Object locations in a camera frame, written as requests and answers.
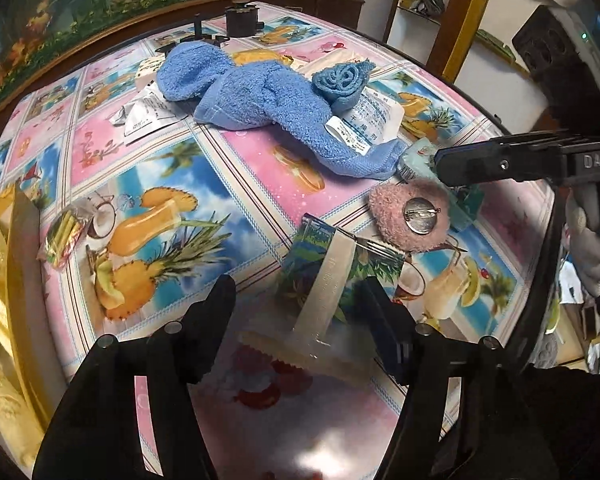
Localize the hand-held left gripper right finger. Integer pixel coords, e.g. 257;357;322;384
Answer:
357;275;561;480

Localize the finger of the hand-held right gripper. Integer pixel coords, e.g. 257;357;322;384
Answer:
432;131;573;186

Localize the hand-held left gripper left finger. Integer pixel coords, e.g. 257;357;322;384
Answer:
32;275;238;480

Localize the clear plastic packet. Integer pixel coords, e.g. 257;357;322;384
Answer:
240;212;412;387

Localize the teal wipes packet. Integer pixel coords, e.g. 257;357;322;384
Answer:
397;139;486;231

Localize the pink fuzzy brooch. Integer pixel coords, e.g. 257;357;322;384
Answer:
369;184;452;252

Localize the small blue towel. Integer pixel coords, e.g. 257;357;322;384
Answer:
311;59;376;111

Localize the gold storage box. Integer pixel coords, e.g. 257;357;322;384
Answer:
0;182;56;431

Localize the large blue towel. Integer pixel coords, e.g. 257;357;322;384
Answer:
156;42;408;181

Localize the person's right hand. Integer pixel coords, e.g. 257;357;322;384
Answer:
565;192;600;301

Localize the fruit print tablecloth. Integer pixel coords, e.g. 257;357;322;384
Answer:
0;0;561;480

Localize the grey cloth on shelf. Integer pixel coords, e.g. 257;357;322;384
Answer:
412;0;446;17

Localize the small snack packet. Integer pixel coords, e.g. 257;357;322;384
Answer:
36;199;100;271

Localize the black motor with shaft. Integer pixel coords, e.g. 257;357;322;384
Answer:
155;16;231;54

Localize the black motor with wooden cap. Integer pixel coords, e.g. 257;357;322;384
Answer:
225;0;265;39

